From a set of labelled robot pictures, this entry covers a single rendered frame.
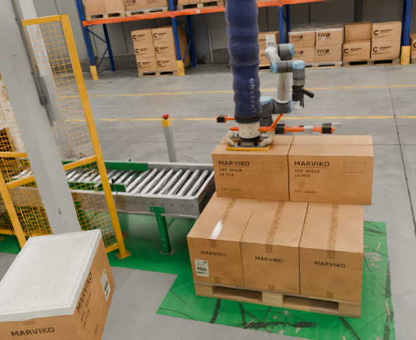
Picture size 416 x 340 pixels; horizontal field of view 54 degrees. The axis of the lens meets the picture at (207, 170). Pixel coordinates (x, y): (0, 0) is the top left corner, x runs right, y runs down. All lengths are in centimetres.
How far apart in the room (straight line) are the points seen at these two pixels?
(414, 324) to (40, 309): 231
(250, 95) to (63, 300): 198
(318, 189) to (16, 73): 222
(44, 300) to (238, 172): 186
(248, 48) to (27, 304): 214
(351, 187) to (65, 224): 209
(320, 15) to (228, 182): 866
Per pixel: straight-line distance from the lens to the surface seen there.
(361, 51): 1036
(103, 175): 355
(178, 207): 348
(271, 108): 409
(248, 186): 333
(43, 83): 287
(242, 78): 313
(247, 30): 307
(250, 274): 304
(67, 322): 198
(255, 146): 326
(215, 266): 309
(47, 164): 292
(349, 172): 317
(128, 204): 370
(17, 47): 279
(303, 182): 323
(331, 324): 308
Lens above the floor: 219
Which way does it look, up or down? 24 degrees down
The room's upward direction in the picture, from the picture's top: 8 degrees counter-clockwise
